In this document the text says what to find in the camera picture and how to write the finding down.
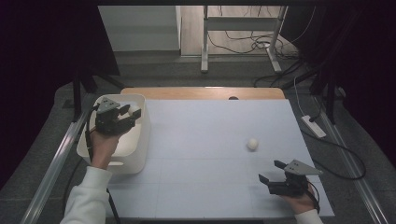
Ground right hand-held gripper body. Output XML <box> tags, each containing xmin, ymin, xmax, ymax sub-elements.
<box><xmin>268</xmin><ymin>159</ymin><xmax>324</xmax><ymax>198</ymax></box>

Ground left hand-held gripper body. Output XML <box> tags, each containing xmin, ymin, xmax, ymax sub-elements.
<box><xmin>94</xmin><ymin>96</ymin><xmax>136</xmax><ymax>136</ymax></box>

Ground white plastic bin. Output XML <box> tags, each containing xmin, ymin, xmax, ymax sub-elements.
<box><xmin>76</xmin><ymin>93</ymin><xmax>152</xmax><ymax>175</ymax></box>

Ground person's right hand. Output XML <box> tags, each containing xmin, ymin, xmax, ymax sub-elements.
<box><xmin>281</xmin><ymin>185</ymin><xmax>318</xmax><ymax>216</ymax></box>

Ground person's left hand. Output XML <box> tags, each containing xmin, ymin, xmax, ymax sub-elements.
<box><xmin>89</xmin><ymin>128</ymin><xmax>132</xmax><ymax>171</ymax></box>

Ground black stand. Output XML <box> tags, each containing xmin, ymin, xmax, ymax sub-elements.
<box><xmin>289</xmin><ymin>62</ymin><xmax>347</xmax><ymax>125</ymax></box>
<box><xmin>62</xmin><ymin>66</ymin><xmax>125</xmax><ymax>122</ymax></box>

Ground white power strip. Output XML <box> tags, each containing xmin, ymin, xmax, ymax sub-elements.
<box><xmin>301</xmin><ymin>115</ymin><xmax>327</xmax><ymax>139</ymax></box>

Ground wooden table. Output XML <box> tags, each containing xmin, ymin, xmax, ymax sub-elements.
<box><xmin>120</xmin><ymin>87</ymin><xmax>286</xmax><ymax>101</ymax></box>

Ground pale grey table mat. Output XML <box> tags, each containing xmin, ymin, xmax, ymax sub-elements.
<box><xmin>106</xmin><ymin>98</ymin><xmax>335</xmax><ymax>218</ymax></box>

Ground white cabinet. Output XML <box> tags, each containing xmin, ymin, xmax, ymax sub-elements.
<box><xmin>97</xmin><ymin>5</ymin><xmax>182</xmax><ymax>52</ymax></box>

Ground dark curtain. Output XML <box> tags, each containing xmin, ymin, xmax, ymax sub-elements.
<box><xmin>279</xmin><ymin>0</ymin><xmax>396</xmax><ymax>175</ymax></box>
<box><xmin>0</xmin><ymin>0</ymin><xmax>120</xmax><ymax>188</ymax></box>

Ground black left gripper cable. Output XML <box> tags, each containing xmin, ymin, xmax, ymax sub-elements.
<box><xmin>84</xmin><ymin>104</ymin><xmax>121</xmax><ymax>224</ymax></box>

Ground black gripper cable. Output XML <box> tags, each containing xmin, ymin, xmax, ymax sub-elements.
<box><xmin>84</xmin><ymin>104</ymin><xmax>121</xmax><ymax>224</ymax></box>
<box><xmin>307</xmin><ymin>181</ymin><xmax>321</xmax><ymax>215</ymax></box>

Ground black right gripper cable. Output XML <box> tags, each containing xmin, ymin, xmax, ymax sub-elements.
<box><xmin>307</xmin><ymin>181</ymin><xmax>321</xmax><ymax>215</ymax></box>

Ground white cable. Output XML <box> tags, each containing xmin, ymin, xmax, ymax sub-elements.
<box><xmin>292</xmin><ymin>83</ymin><xmax>307</xmax><ymax>118</ymax></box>

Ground black looped floor cable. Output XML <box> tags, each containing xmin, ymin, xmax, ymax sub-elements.
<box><xmin>300</xmin><ymin>129</ymin><xmax>367</xmax><ymax>181</ymax></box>

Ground aluminium rail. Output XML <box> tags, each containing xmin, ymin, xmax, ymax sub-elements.
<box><xmin>312</xmin><ymin>94</ymin><xmax>391</xmax><ymax>224</ymax></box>
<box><xmin>20</xmin><ymin>92</ymin><xmax>97</xmax><ymax>224</ymax></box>

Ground white metal desk frame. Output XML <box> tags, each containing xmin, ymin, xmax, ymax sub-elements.
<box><xmin>200</xmin><ymin>5</ymin><xmax>289</xmax><ymax>74</ymax></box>

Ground tangle of black floor cables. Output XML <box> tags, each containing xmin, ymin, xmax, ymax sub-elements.
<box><xmin>206</xmin><ymin>5</ymin><xmax>302</xmax><ymax>61</ymax></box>

